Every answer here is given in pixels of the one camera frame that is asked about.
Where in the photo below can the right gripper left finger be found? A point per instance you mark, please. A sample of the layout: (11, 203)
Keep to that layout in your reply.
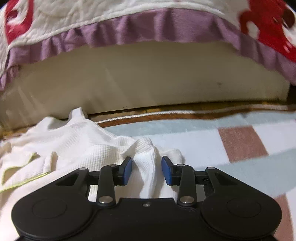
(111, 176)

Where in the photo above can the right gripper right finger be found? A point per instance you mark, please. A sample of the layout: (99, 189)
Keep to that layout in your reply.
(183, 176)

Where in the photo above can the white waffle garment green trim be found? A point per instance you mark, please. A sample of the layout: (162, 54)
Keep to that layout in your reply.
(54, 148)

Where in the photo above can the striped pastel floor rug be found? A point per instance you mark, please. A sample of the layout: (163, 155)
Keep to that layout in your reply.
(254, 143)

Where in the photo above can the quilted bear bedspread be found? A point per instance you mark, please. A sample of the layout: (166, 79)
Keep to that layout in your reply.
(32, 31)

